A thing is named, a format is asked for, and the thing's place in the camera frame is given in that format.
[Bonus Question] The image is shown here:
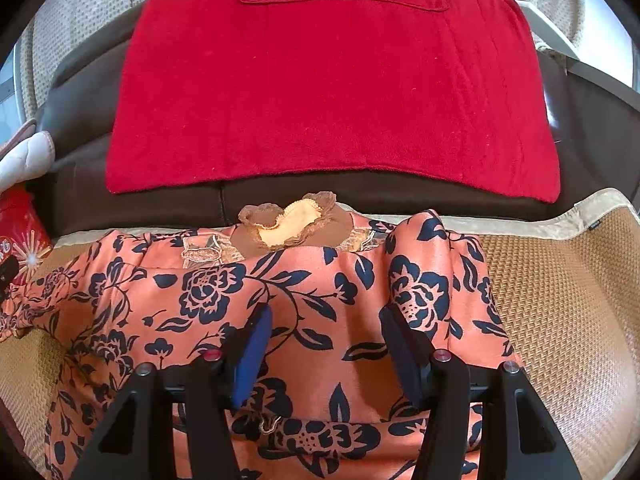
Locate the orange floral garment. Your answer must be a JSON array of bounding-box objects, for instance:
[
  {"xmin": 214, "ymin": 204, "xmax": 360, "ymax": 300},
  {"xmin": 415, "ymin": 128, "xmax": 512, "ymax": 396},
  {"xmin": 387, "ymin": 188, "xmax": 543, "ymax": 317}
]
[{"xmin": 1, "ymin": 211, "xmax": 514, "ymax": 479}]

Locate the woven bamboo seat mat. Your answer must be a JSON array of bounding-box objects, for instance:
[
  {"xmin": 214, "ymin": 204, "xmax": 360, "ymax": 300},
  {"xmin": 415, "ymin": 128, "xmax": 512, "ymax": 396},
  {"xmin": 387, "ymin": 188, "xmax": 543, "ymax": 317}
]
[{"xmin": 1, "ymin": 189, "xmax": 639, "ymax": 479}]

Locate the red gift box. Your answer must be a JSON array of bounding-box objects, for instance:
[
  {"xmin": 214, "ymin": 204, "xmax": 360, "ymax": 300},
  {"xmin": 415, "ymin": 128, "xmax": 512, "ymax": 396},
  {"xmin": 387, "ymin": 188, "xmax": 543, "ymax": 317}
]
[{"xmin": 1, "ymin": 184, "xmax": 52, "ymax": 285}]

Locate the white quilted folded blanket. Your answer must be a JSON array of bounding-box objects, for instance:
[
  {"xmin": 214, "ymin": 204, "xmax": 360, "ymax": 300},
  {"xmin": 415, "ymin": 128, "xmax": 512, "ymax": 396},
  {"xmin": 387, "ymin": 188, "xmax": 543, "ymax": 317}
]
[{"xmin": 0, "ymin": 119, "xmax": 55, "ymax": 193}]

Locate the dark brown leather sofa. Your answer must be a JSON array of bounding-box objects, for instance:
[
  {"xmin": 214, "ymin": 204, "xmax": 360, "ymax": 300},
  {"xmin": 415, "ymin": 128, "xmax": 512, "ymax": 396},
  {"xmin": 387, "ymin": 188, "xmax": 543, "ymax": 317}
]
[{"xmin": 30, "ymin": 9, "xmax": 639, "ymax": 236}]

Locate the red blanket on sofa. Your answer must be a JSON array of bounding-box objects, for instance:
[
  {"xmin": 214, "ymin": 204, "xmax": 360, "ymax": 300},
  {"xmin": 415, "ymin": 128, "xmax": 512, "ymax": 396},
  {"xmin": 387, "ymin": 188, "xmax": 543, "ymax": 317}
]
[{"xmin": 105, "ymin": 0, "xmax": 561, "ymax": 203}]

